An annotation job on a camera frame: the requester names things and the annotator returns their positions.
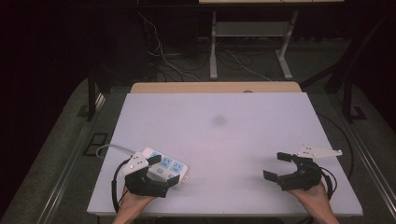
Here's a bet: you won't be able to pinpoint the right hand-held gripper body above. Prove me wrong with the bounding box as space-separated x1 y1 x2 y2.
277 144 344 191

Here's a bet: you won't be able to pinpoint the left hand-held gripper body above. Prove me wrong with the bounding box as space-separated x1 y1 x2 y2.
120 151 171 199

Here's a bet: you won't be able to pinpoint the white power strip blue sockets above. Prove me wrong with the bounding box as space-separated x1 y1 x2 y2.
141 147 190 185

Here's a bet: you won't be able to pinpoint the person's left hand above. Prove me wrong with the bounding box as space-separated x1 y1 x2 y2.
116 186 157 219

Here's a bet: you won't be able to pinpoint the person's right hand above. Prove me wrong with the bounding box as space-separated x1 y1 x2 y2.
287 181 336 217

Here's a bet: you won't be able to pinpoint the white foam board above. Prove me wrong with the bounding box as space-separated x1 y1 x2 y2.
86 91 364 217

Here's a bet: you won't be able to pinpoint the black floor socket plate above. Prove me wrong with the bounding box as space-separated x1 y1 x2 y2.
82 133 110 157

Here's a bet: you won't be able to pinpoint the black metal stand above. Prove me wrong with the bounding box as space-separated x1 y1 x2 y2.
324 18 387 123
86 64 108 123

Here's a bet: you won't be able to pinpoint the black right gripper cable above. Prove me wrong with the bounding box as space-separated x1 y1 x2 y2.
319 167 339 201

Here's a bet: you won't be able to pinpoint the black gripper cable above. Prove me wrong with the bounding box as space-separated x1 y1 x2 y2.
110 158 133 215
319 167 339 201

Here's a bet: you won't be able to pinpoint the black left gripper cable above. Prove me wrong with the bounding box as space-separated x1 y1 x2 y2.
110 158 133 215

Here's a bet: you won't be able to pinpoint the grey power strip cable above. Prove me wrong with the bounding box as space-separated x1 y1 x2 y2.
95 143 136 160

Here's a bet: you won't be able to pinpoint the black floor cable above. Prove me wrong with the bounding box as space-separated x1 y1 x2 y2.
317 112 355 182

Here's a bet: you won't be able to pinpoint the aluminium floor rail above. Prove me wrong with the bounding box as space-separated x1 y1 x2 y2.
344 119 396 216
36 92 107 224

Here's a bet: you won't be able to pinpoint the white floor cable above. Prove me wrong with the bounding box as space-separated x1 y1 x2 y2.
223 49 274 82
137 11 202 82

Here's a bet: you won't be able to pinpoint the white metal desk frame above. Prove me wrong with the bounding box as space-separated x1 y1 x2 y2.
209 8 301 82

